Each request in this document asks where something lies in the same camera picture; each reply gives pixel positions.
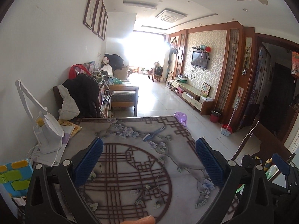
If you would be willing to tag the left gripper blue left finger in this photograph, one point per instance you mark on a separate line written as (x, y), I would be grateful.
(85, 160)

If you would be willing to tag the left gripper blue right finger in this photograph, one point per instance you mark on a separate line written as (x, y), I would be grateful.
(213, 162)

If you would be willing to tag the small red trash can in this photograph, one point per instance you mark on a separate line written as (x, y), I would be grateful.
(215, 116)

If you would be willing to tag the person's left hand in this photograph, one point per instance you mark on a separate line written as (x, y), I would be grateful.
(145, 220)

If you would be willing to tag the red dustpan with broom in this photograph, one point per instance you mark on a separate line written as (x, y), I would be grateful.
(225, 129)

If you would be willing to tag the yellow framed book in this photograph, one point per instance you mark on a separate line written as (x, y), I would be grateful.
(69, 127)

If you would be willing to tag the white desk lamp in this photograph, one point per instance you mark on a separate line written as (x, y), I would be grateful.
(45, 126)

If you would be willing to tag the white cloth bag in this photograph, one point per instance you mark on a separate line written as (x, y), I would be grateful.
(69, 108)

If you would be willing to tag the wooden dining chair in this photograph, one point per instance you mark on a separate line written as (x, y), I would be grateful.
(269, 144)

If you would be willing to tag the purple plastic stool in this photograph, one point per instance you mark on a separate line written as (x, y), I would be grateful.
(181, 118)

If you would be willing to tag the tv cabinet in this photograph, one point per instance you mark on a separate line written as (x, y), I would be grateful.
(194, 97)

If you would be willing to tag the blue phone stand toy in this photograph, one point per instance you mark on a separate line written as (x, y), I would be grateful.
(15, 179)

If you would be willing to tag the black clothes pile on chair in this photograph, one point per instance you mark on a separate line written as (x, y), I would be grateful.
(84, 89)

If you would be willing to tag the wooden sofa bench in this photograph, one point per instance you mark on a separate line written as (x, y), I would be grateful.
(124, 96)

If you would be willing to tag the ceiling light fixture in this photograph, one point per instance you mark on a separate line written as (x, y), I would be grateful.
(169, 16)

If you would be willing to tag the wall mounted television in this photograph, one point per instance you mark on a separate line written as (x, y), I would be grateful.
(200, 59)

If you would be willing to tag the framed pictures on wall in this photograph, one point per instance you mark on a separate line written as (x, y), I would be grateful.
(96, 17)

